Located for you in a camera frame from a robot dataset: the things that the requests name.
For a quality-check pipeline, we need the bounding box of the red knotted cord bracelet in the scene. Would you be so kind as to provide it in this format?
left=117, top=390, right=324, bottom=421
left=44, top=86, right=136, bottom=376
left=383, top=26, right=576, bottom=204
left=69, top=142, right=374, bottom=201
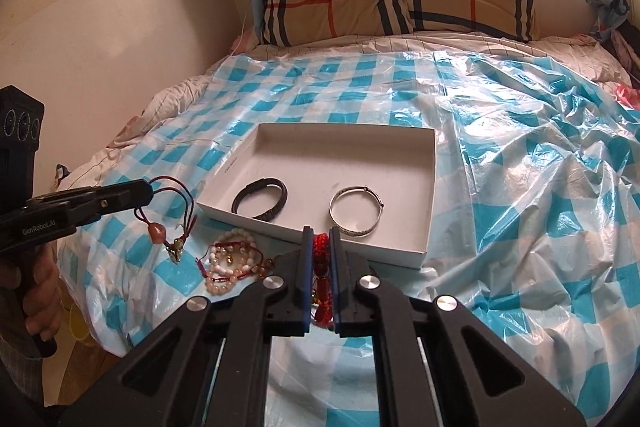
left=310, top=232, right=335, bottom=329

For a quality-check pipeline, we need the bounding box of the left hand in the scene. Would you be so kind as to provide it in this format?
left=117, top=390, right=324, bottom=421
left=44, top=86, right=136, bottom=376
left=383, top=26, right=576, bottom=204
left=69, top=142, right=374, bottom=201
left=1, top=243, right=63, bottom=357

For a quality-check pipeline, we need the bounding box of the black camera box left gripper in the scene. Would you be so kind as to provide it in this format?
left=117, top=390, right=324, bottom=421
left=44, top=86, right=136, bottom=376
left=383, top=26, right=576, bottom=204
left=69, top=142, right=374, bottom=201
left=0, top=86, right=44, bottom=215

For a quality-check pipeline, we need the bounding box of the pile of clothes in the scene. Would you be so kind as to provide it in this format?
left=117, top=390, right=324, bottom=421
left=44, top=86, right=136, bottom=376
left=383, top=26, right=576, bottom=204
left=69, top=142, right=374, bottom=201
left=593, top=20, right=639, bottom=109

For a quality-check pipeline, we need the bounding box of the blue white checkered plastic sheet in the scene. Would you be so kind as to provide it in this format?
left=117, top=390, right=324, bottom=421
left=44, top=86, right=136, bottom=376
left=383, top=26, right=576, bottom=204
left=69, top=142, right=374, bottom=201
left=58, top=51, right=639, bottom=426

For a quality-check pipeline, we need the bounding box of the white shallow cardboard box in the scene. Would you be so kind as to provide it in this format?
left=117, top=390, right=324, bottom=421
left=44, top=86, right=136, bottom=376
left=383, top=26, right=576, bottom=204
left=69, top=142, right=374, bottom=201
left=198, top=122, right=436, bottom=269

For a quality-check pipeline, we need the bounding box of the black braided leather bracelet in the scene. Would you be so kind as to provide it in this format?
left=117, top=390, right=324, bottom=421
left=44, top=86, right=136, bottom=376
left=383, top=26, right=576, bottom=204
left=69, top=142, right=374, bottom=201
left=231, top=176, right=290, bottom=223

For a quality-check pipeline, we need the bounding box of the pink bead red cord bracelet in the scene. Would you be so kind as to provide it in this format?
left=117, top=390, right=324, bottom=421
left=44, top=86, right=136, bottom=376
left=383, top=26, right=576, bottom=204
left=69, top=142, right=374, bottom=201
left=195, top=239, right=266, bottom=296

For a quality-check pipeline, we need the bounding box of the red cord pendant necklace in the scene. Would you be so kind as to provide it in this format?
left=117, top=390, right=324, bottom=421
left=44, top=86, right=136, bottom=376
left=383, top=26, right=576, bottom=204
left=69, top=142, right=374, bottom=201
left=131, top=174, right=200, bottom=266

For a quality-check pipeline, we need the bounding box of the plaid beige pillow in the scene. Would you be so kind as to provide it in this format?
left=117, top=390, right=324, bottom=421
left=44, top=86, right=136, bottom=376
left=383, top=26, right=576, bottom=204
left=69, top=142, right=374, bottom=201
left=257, top=0, right=539, bottom=48

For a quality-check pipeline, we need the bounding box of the silver patterned bangle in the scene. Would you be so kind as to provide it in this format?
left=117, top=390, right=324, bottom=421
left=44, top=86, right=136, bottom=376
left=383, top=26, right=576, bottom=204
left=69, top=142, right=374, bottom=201
left=329, top=185, right=385, bottom=237

